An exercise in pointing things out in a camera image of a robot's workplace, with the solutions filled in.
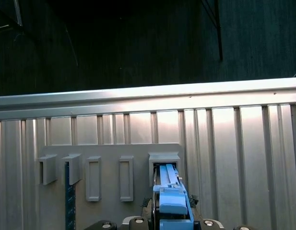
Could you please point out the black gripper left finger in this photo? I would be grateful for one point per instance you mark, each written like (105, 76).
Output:
(138, 224)

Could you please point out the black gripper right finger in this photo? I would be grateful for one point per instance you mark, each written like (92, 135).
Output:
(209, 225)

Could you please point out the hard disk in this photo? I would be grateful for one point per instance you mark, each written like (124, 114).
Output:
(173, 198)

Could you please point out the blue RAM stick on rack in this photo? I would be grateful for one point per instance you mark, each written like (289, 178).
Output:
(70, 203)

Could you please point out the grey plastic parts rack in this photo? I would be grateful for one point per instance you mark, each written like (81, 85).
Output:
(109, 153)

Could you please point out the black slanted metal pole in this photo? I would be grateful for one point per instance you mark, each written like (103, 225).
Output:
(219, 36)

